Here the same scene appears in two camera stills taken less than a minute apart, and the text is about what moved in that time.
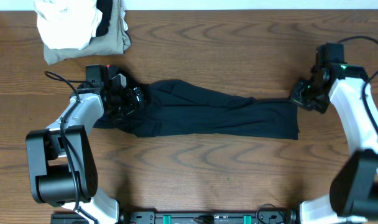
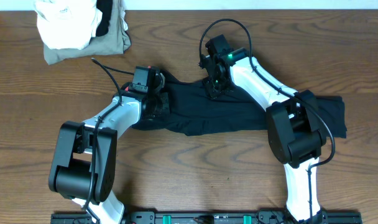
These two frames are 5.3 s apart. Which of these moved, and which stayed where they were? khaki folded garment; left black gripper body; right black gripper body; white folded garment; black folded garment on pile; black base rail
Moved: right black gripper body; left black gripper body
Stayed: khaki folded garment; white folded garment; black base rail; black folded garment on pile
